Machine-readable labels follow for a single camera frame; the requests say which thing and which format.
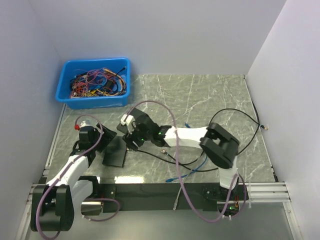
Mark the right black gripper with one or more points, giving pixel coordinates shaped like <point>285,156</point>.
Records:
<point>129,141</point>

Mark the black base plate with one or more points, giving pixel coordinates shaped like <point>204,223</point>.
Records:
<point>166,203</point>

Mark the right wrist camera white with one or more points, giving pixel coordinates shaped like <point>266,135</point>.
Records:
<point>127,121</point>

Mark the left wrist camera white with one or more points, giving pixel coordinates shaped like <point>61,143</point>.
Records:
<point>84,123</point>

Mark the aluminium rail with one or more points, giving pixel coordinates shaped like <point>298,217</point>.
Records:
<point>262,192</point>

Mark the black network switch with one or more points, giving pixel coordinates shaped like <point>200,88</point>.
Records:
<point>115,153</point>
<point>139,117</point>

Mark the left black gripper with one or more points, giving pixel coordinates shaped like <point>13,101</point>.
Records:
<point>107,135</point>

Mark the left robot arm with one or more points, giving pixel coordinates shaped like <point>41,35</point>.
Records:
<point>54,204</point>

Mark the blue plastic bin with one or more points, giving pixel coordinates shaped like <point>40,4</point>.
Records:
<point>95,83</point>

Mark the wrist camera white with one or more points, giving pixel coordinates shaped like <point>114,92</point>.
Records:
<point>127,121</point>
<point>84,123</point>

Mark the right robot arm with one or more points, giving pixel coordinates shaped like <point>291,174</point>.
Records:
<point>218,144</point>

